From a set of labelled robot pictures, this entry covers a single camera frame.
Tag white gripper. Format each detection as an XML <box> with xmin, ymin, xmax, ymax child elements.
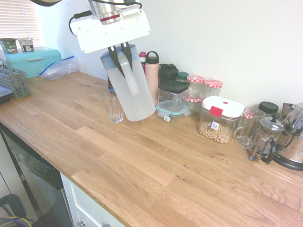
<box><xmin>75</xmin><ymin>9</ymin><xmax>152</xmax><ymax>78</ymax></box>

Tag translucent water pitcher blue lid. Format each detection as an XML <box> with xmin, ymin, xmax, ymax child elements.
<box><xmin>99</xmin><ymin>44</ymin><xmax>156</xmax><ymax>122</ymax></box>

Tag red water bottle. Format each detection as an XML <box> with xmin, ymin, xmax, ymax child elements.
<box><xmin>138</xmin><ymin>51</ymin><xmax>147</xmax><ymax>71</ymax></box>

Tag pink water bottle black cap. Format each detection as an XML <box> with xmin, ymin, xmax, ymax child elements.
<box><xmin>144</xmin><ymin>51</ymin><xmax>160</xmax><ymax>105</ymax></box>

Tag black protein powder tub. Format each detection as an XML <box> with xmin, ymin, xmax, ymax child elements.
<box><xmin>107</xmin><ymin>77</ymin><xmax>117</xmax><ymax>93</ymax></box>

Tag black shaker bottle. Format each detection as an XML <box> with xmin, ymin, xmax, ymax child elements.
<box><xmin>158</xmin><ymin>63</ymin><xmax>178</xmax><ymax>86</ymax></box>

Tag clear ribbed drinking glass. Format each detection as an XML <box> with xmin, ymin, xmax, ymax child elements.
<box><xmin>104</xmin><ymin>90</ymin><xmax>125</xmax><ymax>124</ymax></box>

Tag square container black lid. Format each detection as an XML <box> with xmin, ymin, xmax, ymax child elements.
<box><xmin>158</xmin><ymin>79</ymin><xmax>190</xmax><ymax>105</ymax></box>

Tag clear zip plastic bag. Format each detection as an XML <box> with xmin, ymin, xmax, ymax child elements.
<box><xmin>38</xmin><ymin>55</ymin><xmax>80</xmax><ymax>81</ymax></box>

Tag clear jar green lid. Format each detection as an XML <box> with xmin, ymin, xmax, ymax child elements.
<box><xmin>176</xmin><ymin>71</ymin><xmax>189</xmax><ymax>83</ymax></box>

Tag glass container teal lid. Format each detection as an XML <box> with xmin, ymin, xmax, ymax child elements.
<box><xmin>155</xmin><ymin>100</ymin><xmax>191</xmax><ymax>124</ymax></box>

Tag glass jar red checked lid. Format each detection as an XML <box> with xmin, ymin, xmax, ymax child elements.
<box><xmin>203</xmin><ymin>79</ymin><xmax>223</xmax><ymax>99</ymax></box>
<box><xmin>184</xmin><ymin>96</ymin><xmax>202</xmax><ymax>112</ymax></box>
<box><xmin>186</xmin><ymin>75</ymin><xmax>205</xmax><ymax>97</ymax></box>

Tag teal bread box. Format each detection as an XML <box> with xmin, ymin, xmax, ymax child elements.
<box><xmin>4</xmin><ymin>46</ymin><xmax>64</xmax><ymax>79</ymax></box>

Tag dark red oat cup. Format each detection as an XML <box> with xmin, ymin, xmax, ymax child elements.
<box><xmin>18</xmin><ymin>37</ymin><xmax>34</xmax><ymax>52</ymax></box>

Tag grey cutlery basket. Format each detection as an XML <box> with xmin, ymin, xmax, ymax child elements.
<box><xmin>0</xmin><ymin>62</ymin><xmax>32</xmax><ymax>99</ymax></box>

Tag white window blinds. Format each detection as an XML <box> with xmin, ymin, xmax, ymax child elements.
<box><xmin>0</xmin><ymin>0</ymin><xmax>41</xmax><ymax>48</ymax></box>

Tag cereal container white lid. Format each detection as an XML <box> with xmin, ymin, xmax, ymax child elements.
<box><xmin>198</xmin><ymin>96</ymin><xmax>245</xmax><ymax>144</ymax></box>

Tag green oat cup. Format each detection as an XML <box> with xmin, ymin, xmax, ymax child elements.
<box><xmin>0</xmin><ymin>37</ymin><xmax>18</xmax><ymax>54</ymax></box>

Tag black dish tray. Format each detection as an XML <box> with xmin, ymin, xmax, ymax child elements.
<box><xmin>0</xmin><ymin>86</ymin><xmax>13</xmax><ymax>105</ymax></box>

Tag clear glass mug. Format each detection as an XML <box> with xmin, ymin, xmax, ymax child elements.
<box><xmin>234</xmin><ymin>107</ymin><xmax>266</xmax><ymax>149</ymax></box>

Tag jar with black lid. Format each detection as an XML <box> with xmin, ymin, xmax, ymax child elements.
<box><xmin>258</xmin><ymin>101</ymin><xmax>279</xmax><ymax>116</ymax></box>

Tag pale cabinet drawer front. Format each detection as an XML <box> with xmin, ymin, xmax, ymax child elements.
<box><xmin>60</xmin><ymin>172</ymin><xmax>128</xmax><ymax>227</ymax></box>

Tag glass French press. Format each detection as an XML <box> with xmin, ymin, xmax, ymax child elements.
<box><xmin>248</xmin><ymin>113</ymin><xmax>286</xmax><ymax>165</ymax></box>

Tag black bag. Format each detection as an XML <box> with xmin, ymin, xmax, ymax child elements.
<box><xmin>0</xmin><ymin>194</ymin><xmax>35</xmax><ymax>227</ymax></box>

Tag stainless steel kettle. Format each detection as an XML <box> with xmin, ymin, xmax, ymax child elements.
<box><xmin>272</xmin><ymin>102</ymin><xmax>303</xmax><ymax>171</ymax></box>

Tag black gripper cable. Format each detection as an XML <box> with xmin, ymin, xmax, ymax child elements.
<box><xmin>68</xmin><ymin>10</ymin><xmax>93</xmax><ymax>36</ymax></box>

